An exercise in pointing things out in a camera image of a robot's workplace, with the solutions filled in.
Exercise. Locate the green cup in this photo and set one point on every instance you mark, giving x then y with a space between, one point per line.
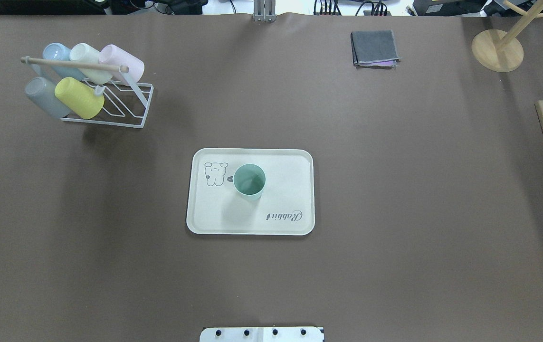
249 181

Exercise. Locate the pink cup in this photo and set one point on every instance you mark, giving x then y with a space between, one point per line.
114 55

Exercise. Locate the wooden mug tree stand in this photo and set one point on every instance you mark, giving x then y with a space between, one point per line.
500 51

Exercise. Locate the grey folded cloth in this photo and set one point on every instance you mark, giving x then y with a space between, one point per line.
375 48

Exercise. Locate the yellow cup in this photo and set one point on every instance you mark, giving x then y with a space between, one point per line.
79 97

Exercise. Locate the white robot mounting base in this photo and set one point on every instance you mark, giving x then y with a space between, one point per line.
263 334

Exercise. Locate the cream rabbit tray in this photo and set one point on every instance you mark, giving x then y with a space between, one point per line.
287 204

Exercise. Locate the blue cup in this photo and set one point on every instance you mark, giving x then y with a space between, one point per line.
59 52

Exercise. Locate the white wire cup rack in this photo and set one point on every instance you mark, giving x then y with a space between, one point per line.
125 105

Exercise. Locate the aluminium frame post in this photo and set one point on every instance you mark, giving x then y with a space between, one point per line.
264 10

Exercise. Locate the cream cup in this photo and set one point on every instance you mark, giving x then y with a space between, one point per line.
84 53

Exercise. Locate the grey cup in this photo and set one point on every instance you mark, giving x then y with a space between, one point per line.
41 92

